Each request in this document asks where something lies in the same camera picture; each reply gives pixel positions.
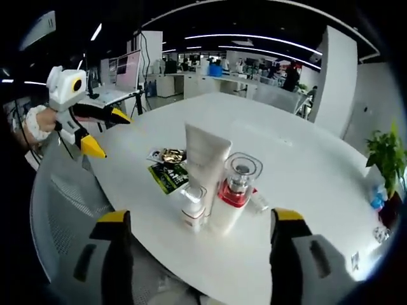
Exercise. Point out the blue packets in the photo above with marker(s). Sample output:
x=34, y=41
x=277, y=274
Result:
x=378, y=197

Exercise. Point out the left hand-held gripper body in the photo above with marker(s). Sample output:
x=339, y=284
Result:
x=63, y=89

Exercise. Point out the small red-label skincare bottle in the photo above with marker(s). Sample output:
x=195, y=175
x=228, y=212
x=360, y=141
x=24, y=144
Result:
x=260, y=201

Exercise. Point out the white square pillar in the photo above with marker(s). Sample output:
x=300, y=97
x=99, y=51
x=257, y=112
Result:
x=337, y=79

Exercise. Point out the ceiling air conditioner unit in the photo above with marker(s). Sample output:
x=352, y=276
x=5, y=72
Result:
x=38, y=30

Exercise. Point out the dark red bag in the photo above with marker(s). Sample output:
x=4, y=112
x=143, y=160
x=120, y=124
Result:
x=389, y=209

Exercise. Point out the black tripod stand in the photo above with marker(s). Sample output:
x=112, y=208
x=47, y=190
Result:
x=140, y=101

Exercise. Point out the green silver skincare sachet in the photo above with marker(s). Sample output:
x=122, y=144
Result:
x=168, y=179

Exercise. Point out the white skincare tube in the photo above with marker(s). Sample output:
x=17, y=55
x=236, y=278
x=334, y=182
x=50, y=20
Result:
x=203, y=152

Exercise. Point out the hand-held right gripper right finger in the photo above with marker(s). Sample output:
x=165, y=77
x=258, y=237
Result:
x=286, y=254

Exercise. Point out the pink monitor screen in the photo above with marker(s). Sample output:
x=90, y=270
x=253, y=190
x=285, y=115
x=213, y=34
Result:
x=128, y=71

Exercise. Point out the white counter row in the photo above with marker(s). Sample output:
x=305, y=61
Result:
x=197, y=84

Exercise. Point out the white monitor desk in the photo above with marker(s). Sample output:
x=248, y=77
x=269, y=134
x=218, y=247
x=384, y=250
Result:
x=111, y=95

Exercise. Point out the person's left hand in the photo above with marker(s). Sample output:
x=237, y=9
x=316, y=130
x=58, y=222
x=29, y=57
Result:
x=47, y=122

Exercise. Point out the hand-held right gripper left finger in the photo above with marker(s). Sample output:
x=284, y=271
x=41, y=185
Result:
x=117, y=254

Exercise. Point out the gold foil skincare sachet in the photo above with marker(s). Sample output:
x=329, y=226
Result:
x=173, y=155

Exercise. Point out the grey mesh office chair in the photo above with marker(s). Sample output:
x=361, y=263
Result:
x=63, y=206

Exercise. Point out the white red-ringed skincare bottle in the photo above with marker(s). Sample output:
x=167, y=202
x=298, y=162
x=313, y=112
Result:
x=229, y=216

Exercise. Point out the silver skincare bottle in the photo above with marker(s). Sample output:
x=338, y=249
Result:
x=192, y=213

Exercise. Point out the blue crate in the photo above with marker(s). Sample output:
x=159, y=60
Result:
x=215, y=70

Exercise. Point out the potted green plant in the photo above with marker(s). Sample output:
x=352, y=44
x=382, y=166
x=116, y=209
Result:
x=386, y=155

